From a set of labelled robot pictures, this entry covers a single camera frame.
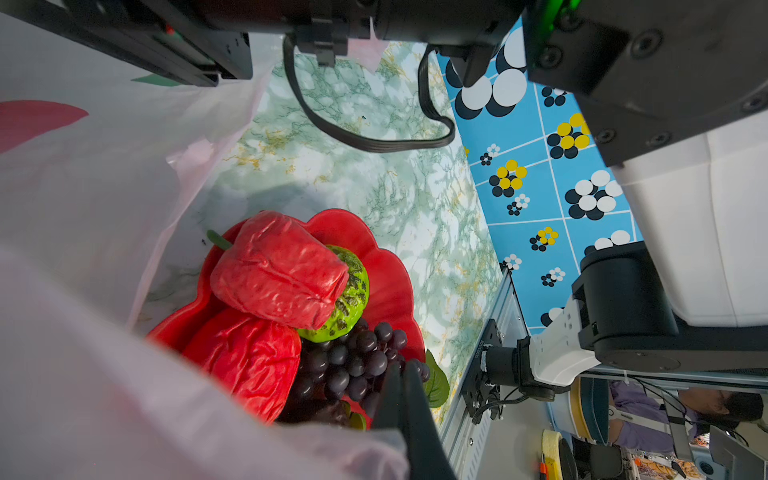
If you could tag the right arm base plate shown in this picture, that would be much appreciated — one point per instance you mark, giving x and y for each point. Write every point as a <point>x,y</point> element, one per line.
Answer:
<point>477,391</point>

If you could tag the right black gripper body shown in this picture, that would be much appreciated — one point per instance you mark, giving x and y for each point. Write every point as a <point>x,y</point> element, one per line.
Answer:
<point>200,43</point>

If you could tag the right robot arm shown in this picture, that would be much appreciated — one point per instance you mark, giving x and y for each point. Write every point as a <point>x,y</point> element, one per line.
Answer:
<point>700,202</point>

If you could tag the person in purple shirt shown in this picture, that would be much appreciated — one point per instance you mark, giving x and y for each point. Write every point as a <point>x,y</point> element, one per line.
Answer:
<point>641,422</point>

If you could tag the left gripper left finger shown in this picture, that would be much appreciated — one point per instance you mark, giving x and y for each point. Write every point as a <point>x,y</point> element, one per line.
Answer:
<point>391,410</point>

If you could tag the red strawberry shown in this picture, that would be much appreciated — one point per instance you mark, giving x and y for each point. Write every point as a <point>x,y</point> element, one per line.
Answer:
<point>254,360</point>

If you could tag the dark purple grape bunch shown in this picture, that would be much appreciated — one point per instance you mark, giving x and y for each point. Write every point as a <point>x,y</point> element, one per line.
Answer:
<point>339,382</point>

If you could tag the green leaf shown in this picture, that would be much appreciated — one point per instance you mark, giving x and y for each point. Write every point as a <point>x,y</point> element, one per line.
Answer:
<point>434,381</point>

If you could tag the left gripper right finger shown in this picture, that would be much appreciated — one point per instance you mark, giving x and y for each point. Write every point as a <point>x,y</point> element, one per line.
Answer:
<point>425,452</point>

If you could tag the red dragon fruit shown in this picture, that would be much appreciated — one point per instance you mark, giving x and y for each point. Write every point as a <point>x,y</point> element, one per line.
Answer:
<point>275,270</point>

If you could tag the pink plastic bag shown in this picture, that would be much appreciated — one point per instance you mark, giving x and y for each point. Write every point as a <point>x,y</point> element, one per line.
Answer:
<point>97,169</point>

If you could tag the green custard apple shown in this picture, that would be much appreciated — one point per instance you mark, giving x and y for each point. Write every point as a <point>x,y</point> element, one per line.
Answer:
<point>349,306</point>

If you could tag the aluminium front rail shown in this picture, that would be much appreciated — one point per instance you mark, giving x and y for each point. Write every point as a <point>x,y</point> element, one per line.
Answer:
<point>493,447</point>

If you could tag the red flower-shaped plate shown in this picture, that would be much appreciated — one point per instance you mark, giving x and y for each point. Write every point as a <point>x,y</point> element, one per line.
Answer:
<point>391,293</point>

